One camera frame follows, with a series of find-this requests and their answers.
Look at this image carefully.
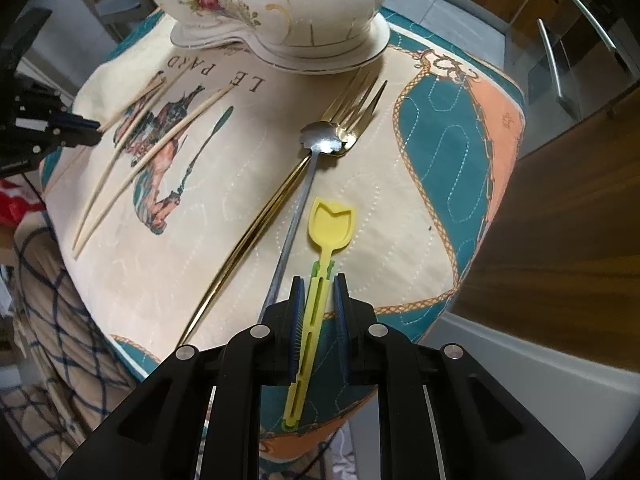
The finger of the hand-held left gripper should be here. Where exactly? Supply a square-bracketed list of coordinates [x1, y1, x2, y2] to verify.
[0, 129, 101, 177]
[14, 80, 99, 131]

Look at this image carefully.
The built-in oven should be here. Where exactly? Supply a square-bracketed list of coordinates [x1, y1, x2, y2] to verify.
[502, 0, 636, 123]

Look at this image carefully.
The teal cream printed quilted cloth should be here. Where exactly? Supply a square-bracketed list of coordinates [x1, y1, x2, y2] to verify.
[39, 2, 527, 456]

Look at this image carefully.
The silver metal spoon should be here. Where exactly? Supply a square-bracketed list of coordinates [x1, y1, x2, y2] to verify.
[257, 121, 347, 325]

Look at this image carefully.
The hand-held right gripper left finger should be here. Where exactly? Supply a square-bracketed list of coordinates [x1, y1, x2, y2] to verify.
[57, 275, 306, 480]

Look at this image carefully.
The beige blue checked cloth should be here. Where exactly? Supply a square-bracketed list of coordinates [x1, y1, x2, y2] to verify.
[0, 205, 166, 480]

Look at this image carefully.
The white ceramic holder saucer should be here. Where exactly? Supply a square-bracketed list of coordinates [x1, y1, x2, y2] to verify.
[170, 10, 390, 73]

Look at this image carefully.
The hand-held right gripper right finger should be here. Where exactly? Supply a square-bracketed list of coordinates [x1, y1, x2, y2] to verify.
[334, 272, 586, 480]

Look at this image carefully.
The wooden chopstick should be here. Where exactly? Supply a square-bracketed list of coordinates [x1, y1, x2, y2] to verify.
[71, 87, 171, 252]
[73, 84, 237, 261]
[97, 76, 167, 131]
[115, 66, 190, 150]

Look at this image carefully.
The red plastic bag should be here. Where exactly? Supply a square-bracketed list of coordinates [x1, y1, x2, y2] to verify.
[0, 180, 43, 226]

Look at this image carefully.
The gold metal fork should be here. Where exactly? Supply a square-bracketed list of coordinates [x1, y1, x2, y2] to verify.
[176, 71, 389, 350]

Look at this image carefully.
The yellow green plastic spoon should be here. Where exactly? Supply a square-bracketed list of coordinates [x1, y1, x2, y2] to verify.
[282, 196, 357, 431]

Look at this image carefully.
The white floral ceramic utensil holder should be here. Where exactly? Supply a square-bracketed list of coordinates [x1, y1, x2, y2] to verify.
[132, 0, 393, 58]

